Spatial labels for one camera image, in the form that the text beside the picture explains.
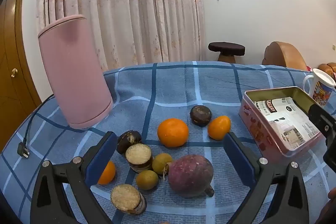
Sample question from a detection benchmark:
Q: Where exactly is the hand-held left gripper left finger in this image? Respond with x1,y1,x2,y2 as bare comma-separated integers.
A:
30,131,118,224

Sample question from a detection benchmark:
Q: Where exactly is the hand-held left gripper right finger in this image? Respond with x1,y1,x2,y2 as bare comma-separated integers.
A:
223,132,309,224

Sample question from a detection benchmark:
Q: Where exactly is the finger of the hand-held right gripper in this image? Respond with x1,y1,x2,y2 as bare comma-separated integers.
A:
308,103,336,141

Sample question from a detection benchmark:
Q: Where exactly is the dark water chestnut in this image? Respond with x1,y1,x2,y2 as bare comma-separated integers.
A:
116,130,142,155
190,105,212,127

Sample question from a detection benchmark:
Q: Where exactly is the pink tin box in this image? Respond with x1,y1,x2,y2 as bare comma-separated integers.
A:
238,86,324,159

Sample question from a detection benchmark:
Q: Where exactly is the cut sugarcane piece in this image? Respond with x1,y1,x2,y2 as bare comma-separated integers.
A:
110,184,147,215
125,143,153,173

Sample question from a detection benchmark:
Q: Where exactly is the longan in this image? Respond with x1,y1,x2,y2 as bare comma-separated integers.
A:
136,170,159,191
152,153,173,175

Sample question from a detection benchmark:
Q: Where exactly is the purple radish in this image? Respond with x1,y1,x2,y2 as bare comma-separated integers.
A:
164,154,215,198

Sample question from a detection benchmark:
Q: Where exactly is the large orange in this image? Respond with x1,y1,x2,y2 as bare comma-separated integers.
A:
157,118,189,148

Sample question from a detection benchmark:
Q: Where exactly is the person's right hand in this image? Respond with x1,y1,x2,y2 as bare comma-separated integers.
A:
315,186,336,224

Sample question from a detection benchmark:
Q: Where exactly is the white printed mug with lid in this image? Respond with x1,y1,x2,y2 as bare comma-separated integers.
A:
303,68,336,107

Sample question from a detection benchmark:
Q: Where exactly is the brown leather armchair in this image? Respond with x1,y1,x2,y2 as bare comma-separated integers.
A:
262,41,307,71

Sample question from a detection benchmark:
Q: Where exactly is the pink cylindrical container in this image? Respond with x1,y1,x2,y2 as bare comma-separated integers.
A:
37,14,114,130

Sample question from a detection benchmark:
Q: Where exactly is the blue plaid tablecloth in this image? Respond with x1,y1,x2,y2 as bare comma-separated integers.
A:
0,61,336,224

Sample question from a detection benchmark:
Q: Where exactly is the wooden door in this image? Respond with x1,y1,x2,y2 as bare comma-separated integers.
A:
0,0,42,151

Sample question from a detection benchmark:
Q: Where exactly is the dark round stool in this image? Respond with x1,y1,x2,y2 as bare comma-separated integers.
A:
208,42,246,63

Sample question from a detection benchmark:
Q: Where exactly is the pink floral curtain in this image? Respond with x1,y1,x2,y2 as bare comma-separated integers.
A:
35,0,206,72

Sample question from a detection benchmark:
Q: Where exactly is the black power cable with plug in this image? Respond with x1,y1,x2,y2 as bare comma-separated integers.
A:
17,94,54,159

